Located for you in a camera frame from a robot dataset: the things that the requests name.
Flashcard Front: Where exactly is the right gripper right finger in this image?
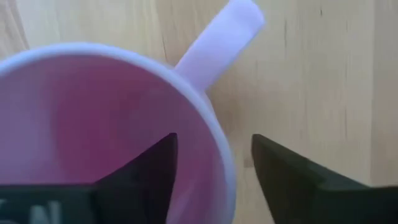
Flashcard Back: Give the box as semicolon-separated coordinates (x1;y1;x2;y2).
251;134;369;224

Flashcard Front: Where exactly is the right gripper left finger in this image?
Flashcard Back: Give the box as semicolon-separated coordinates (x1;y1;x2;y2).
93;133;178;224

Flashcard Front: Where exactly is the large pink mug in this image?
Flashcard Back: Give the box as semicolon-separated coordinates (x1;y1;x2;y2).
0;0;267;224

